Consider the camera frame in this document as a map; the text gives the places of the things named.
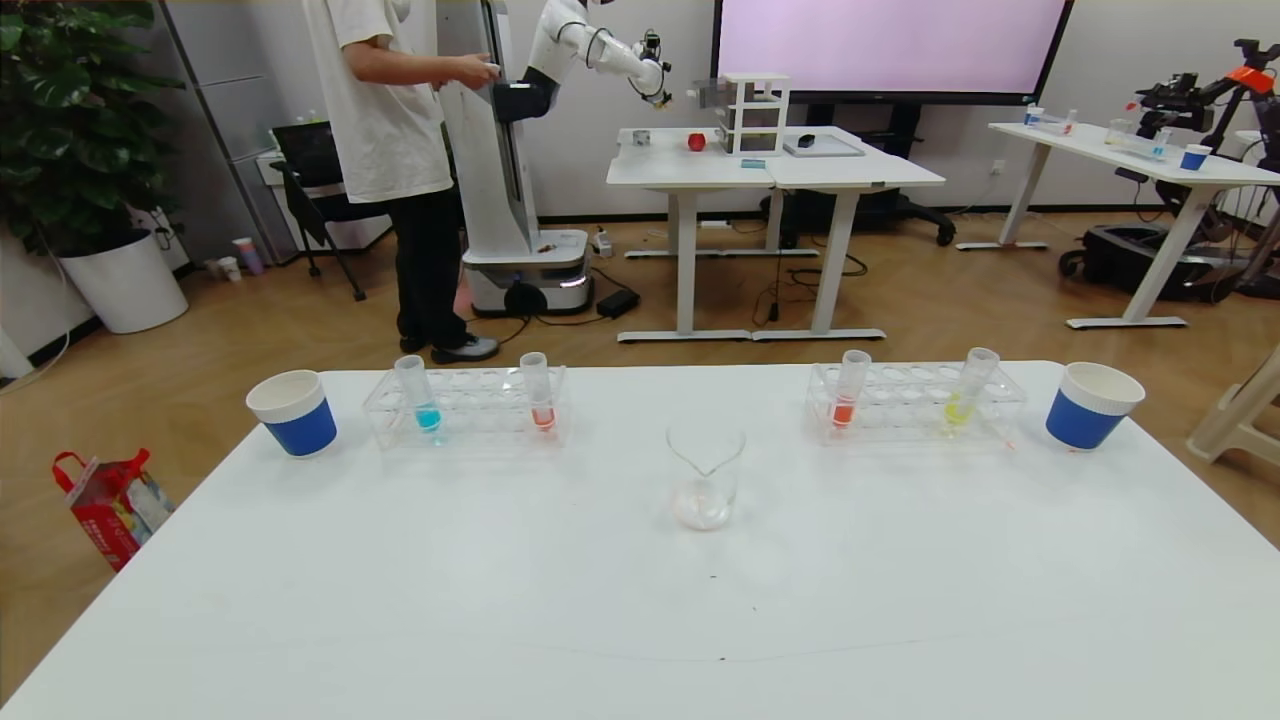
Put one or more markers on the small white cup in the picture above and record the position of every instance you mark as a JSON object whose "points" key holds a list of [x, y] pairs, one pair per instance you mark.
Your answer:
{"points": [[229, 270]]}

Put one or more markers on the clear glass beaker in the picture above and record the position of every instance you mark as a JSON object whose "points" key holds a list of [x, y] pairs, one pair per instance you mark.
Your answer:
{"points": [[705, 505]]}

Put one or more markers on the large display screen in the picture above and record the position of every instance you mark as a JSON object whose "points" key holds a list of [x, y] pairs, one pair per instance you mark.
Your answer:
{"points": [[890, 45]]}

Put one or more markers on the white wheeled robot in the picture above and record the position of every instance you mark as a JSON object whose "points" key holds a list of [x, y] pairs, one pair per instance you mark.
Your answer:
{"points": [[495, 190]]}

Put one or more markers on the yellow pigment test tube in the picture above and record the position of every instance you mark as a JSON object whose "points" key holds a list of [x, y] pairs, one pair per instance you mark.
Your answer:
{"points": [[960, 408]]}

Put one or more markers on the small blue cup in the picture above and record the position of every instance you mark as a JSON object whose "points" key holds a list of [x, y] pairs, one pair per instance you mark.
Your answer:
{"points": [[1195, 158]]}

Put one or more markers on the black display stand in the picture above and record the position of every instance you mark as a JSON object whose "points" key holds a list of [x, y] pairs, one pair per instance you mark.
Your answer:
{"points": [[905, 205]]}

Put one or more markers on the red pigment test tube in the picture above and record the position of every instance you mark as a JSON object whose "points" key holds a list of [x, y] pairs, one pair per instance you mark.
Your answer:
{"points": [[543, 415], [845, 410]]}

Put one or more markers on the purple cup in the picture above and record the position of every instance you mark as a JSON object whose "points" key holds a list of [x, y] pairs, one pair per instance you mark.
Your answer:
{"points": [[248, 258]]}

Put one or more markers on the clear acrylic test tube rack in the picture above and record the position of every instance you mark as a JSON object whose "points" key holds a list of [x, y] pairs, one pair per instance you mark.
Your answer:
{"points": [[480, 410], [905, 405]]}

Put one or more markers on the white drawer organizer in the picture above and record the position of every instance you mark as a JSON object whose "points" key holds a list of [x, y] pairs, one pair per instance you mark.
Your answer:
{"points": [[755, 115]]}

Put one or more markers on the black power brick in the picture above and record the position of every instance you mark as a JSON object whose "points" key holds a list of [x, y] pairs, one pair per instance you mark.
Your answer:
{"points": [[618, 303]]}

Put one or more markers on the blue white paper cup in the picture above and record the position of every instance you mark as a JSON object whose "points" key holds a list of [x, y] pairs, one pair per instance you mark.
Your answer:
{"points": [[300, 425], [1085, 420]]}

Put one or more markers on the white plant pot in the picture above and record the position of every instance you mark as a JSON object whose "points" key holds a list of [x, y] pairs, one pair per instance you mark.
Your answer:
{"points": [[125, 285]]}

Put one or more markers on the black office chair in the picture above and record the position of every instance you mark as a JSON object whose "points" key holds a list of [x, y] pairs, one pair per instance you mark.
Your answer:
{"points": [[310, 160]]}

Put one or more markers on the grey metal cabinet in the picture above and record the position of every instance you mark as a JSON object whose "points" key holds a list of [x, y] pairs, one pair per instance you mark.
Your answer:
{"points": [[235, 90]]}

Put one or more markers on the beige plastic stool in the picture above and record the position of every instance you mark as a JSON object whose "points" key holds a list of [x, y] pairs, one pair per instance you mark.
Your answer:
{"points": [[1235, 415]]}

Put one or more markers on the white power strip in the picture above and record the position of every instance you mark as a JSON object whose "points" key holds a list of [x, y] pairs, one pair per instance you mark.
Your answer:
{"points": [[602, 242]]}

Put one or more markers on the black mobile robot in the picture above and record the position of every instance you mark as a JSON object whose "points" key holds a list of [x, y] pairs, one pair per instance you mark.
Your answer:
{"points": [[1130, 260]]}

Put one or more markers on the grey flat tray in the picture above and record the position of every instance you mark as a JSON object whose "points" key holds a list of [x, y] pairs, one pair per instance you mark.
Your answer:
{"points": [[835, 148]]}

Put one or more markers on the person in white shirt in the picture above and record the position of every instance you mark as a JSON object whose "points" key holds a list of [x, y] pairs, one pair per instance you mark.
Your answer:
{"points": [[385, 110]]}

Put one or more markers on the green leafy plant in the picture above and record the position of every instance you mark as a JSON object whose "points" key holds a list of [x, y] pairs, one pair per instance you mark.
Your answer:
{"points": [[70, 120]]}

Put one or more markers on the blue pigment test tube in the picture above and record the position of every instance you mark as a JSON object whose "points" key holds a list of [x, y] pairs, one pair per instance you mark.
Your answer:
{"points": [[426, 416]]}

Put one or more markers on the long white standing desk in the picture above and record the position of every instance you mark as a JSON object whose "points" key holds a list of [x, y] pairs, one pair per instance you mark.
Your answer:
{"points": [[1150, 165]]}

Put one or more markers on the red printed shopping bag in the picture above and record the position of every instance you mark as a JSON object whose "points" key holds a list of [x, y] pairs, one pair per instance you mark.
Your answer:
{"points": [[110, 520]]}

